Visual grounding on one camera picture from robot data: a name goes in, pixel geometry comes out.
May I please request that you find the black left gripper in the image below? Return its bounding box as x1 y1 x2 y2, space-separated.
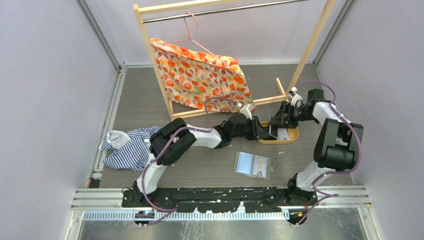
230 115 269 140

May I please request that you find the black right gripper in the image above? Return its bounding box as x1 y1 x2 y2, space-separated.
269 101 317 130

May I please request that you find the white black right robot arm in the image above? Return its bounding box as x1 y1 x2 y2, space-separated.
269 87 364 205

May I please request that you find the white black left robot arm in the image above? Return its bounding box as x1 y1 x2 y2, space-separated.
132 113 271 207

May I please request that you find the tan oval tray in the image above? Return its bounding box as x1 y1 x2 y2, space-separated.
258 121 299 145

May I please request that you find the orange floral garment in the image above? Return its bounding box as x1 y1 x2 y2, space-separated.
150 38 253 113

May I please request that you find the wooden clothes rack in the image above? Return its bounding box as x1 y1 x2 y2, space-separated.
133 0 335 120

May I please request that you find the blue white striped shirt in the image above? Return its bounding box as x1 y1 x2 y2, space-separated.
98 126 161 172

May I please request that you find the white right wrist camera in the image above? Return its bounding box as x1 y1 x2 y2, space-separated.
288 86 303 107

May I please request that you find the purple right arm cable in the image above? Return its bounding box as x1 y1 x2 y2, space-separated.
294 80 364 226

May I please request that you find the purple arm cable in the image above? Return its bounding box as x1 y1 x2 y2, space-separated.
140 96 243 226
294 80 364 226

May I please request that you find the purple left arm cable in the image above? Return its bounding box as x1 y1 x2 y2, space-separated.
140 96 243 226

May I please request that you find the pink wire hanger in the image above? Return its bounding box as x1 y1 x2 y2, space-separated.
163 12 229 64

